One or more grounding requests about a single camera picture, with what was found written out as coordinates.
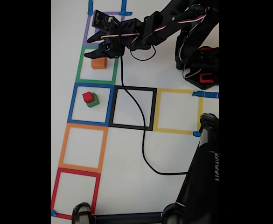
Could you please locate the orange cube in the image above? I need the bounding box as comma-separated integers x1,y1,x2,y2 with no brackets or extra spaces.
91,57,107,70

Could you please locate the small red cube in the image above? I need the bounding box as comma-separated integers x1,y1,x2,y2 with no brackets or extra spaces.
82,91,94,103

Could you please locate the green cube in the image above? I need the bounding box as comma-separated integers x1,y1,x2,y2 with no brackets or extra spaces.
86,92,100,108

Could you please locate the red table clamp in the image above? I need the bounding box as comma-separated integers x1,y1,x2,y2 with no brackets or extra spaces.
199,73,214,84

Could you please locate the purple square frame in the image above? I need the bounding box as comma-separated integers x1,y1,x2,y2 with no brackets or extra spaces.
82,11,125,47

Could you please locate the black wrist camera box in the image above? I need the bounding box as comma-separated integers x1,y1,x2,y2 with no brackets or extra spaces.
91,9,120,33

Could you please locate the green square frame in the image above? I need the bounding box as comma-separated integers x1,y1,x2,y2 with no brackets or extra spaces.
75,46,120,85

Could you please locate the blue square frame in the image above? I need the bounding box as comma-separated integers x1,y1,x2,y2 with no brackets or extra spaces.
67,83,115,126

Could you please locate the black square frame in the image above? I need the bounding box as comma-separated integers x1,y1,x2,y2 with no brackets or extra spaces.
108,85,157,131

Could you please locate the black camera cable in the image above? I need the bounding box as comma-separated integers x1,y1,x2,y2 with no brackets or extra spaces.
118,23,193,175

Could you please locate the yellow square frame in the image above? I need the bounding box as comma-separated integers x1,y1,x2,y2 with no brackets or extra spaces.
153,88,203,135

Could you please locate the orange square frame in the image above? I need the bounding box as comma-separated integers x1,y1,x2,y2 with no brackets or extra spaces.
58,123,109,174

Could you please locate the red square frame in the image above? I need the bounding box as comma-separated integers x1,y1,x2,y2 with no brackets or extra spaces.
50,167,101,220

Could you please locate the black camera tripod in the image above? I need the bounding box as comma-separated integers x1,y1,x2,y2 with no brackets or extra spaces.
71,113,219,224

